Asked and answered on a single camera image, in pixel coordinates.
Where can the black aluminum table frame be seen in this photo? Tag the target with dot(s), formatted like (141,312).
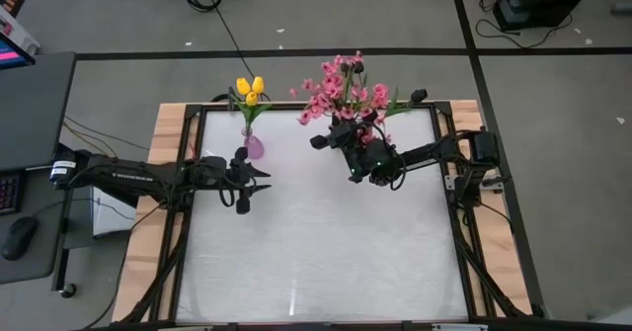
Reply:
(191,111)

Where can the desk computer monitor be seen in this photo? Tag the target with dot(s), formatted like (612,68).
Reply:
(12,54)

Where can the yellow artificial tulip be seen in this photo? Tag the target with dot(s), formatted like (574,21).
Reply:
(258,84)
(251,98)
(242,86)

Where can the dark gray desk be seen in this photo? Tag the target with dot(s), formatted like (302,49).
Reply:
(34,113)

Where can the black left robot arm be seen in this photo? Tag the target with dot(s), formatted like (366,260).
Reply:
(133,175)

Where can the black computer mouse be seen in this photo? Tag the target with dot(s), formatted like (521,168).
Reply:
(19,236)

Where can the black keyboard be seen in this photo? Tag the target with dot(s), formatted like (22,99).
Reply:
(9,192)

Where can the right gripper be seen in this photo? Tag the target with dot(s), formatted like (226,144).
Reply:
(345,134)

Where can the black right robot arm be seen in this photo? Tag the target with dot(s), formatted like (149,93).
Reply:
(429,154)

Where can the purple glass vase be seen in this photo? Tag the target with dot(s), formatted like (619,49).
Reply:
(256,145)

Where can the gray frame post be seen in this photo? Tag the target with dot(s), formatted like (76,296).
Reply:
(230,99)

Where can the black caster wheel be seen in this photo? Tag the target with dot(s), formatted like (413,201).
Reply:
(69,290)

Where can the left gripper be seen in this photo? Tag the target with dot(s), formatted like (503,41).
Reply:
(222,173)

